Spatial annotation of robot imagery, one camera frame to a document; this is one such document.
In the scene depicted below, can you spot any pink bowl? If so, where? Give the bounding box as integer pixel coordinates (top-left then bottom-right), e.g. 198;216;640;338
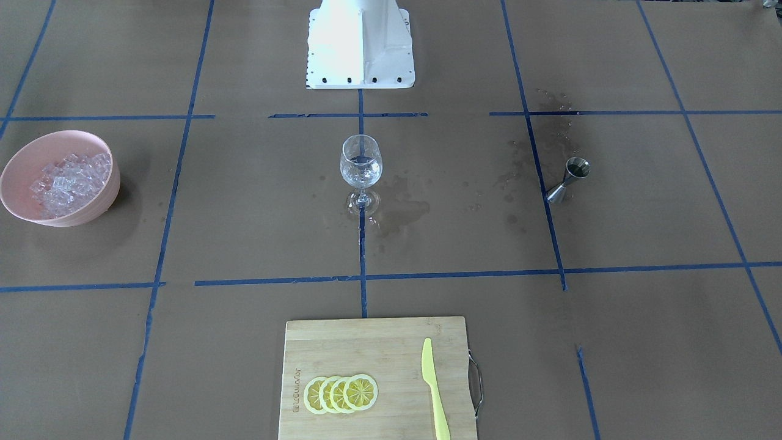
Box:
2;129;120;227

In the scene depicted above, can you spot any yellow plastic knife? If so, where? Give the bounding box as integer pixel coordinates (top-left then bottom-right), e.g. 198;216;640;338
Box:
420;337;451;439

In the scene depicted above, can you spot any bamboo cutting board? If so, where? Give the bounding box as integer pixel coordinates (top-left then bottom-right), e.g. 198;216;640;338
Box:
277;317;478;439

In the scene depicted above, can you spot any lemon slice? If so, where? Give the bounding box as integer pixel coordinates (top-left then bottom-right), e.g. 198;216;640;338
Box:
304;376;328;415
329;377;355;414
318;375;342;413
343;373;379;411

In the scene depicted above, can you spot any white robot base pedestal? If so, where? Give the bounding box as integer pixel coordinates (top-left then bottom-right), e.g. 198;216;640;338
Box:
305;1;416;90

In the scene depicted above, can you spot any steel cocktail jigger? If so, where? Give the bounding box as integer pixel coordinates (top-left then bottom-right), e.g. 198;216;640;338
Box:
546;156;591;204

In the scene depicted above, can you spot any clear ice cubes pile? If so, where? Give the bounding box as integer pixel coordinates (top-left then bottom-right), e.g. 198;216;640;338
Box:
29;152;111;219

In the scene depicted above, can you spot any clear wine glass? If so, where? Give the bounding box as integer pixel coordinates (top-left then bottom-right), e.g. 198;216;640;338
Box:
340;134;383;216

